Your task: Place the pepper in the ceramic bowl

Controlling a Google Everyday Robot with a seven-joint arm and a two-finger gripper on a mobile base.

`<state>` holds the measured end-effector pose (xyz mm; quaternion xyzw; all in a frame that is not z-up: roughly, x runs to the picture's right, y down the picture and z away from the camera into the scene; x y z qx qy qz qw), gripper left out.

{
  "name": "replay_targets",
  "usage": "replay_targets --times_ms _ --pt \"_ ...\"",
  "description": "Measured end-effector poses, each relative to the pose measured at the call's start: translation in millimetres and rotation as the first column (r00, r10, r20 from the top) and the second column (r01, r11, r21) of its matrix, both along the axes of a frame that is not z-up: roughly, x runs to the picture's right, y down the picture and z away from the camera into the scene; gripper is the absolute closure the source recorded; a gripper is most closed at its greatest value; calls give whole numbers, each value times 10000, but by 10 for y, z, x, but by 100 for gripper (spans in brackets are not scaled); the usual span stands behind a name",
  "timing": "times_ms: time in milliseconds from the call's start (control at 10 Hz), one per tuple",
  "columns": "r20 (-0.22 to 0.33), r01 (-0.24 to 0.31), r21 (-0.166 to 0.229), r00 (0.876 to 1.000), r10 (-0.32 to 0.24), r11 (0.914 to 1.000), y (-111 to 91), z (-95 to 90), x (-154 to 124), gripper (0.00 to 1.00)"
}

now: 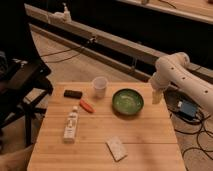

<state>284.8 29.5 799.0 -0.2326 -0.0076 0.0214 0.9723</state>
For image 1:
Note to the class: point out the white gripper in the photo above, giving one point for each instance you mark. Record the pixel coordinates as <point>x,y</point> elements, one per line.
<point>157,96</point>

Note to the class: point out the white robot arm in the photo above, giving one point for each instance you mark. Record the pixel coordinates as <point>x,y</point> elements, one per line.
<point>173,68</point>

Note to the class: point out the green ceramic bowl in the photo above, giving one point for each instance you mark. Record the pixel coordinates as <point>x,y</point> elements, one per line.
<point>127,102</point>

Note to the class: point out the blue power box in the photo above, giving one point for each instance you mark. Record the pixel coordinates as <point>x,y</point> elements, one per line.
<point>187,108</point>

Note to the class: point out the translucent plastic cup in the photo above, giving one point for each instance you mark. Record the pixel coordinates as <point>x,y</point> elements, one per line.
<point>99,86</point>

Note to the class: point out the beige sponge block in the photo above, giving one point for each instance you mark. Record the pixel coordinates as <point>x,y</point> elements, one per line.
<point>116,148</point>

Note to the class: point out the black rectangular block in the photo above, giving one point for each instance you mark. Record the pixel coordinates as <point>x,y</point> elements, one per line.
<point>73,94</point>

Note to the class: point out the white squeeze bottle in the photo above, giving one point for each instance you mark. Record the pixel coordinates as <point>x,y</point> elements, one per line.
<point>71,126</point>

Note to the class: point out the white object on beam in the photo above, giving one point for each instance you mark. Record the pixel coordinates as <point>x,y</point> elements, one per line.
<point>64,16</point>

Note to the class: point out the long wooden beam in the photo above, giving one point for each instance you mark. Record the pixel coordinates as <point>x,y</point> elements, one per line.
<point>129,34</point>

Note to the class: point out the black chair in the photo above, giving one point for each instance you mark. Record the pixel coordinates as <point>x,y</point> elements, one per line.
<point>22,87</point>

